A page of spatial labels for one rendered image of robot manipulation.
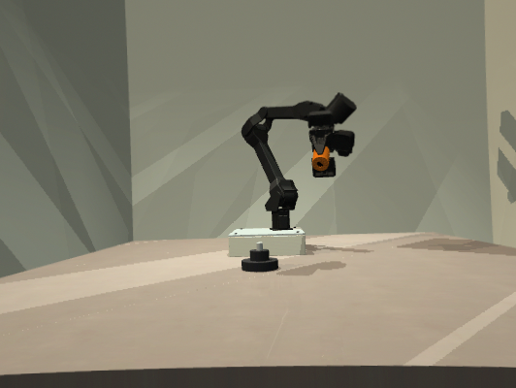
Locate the orange knob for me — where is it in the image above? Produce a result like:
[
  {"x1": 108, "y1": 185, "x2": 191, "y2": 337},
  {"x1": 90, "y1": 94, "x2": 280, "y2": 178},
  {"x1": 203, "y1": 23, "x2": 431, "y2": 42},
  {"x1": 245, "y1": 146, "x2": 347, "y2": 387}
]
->
[{"x1": 312, "y1": 146, "x2": 330, "y2": 171}]

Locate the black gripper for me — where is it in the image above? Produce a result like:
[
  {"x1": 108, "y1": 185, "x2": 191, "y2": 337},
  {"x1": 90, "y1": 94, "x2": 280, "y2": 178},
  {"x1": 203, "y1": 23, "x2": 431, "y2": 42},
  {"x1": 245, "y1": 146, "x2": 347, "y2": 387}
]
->
[{"x1": 307, "y1": 111, "x2": 336, "y2": 178}]

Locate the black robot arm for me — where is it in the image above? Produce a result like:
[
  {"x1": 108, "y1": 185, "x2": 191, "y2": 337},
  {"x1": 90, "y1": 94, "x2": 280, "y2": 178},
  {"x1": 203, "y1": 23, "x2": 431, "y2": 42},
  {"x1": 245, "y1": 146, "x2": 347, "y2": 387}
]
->
[{"x1": 242, "y1": 92, "x2": 357, "y2": 231}]

